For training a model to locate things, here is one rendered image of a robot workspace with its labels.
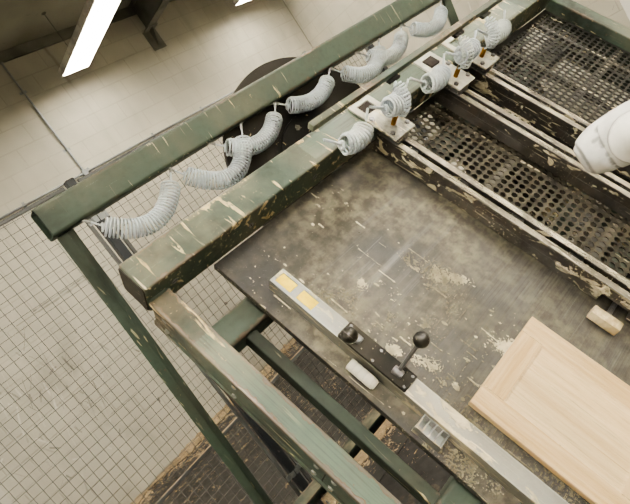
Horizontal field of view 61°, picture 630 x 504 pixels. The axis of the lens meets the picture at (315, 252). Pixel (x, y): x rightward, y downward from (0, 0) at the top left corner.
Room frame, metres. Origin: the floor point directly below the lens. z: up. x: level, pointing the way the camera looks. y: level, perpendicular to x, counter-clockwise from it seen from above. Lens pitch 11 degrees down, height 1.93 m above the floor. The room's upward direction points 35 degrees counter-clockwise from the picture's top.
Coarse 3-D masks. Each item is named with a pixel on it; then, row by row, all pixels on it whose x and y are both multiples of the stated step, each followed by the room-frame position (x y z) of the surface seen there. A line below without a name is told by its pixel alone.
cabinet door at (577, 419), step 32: (512, 352) 1.20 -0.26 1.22; (544, 352) 1.21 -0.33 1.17; (576, 352) 1.21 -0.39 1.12; (512, 384) 1.15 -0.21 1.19; (544, 384) 1.15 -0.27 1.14; (576, 384) 1.15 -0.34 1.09; (608, 384) 1.15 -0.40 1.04; (512, 416) 1.09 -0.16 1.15; (544, 416) 1.10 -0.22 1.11; (576, 416) 1.10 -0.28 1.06; (608, 416) 1.10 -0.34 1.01; (544, 448) 1.04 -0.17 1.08; (576, 448) 1.05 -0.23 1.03; (608, 448) 1.05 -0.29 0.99; (576, 480) 1.00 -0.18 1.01; (608, 480) 1.00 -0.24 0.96
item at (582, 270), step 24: (408, 96) 1.55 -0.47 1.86; (384, 120) 1.64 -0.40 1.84; (408, 120) 1.63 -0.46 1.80; (384, 144) 1.65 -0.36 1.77; (408, 144) 1.63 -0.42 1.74; (408, 168) 1.63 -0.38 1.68; (432, 168) 1.55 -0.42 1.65; (456, 168) 1.56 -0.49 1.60; (456, 192) 1.53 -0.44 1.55; (480, 192) 1.51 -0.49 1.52; (480, 216) 1.50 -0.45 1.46; (504, 216) 1.44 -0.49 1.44; (528, 216) 1.44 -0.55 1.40; (528, 240) 1.41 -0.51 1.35; (552, 240) 1.40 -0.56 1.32; (552, 264) 1.39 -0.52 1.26; (576, 264) 1.33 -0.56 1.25; (600, 264) 1.33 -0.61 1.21; (600, 288) 1.31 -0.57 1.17; (624, 288) 1.29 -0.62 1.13
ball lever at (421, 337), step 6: (414, 336) 1.09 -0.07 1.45; (420, 336) 1.08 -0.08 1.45; (426, 336) 1.08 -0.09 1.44; (414, 342) 1.09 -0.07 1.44; (420, 342) 1.08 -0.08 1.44; (426, 342) 1.08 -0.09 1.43; (414, 348) 1.10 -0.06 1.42; (408, 354) 1.11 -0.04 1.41; (408, 360) 1.11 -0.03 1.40; (396, 366) 1.13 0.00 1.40; (402, 366) 1.12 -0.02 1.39; (396, 372) 1.13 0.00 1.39; (402, 372) 1.12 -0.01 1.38
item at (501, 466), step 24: (312, 312) 1.25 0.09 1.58; (336, 312) 1.25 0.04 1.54; (336, 336) 1.21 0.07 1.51; (360, 360) 1.18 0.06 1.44; (384, 384) 1.16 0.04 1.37; (432, 408) 1.09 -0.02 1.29; (456, 432) 1.05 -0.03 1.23; (480, 432) 1.05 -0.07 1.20; (480, 456) 1.01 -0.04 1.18; (504, 456) 1.01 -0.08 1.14; (504, 480) 0.99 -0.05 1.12; (528, 480) 0.98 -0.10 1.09
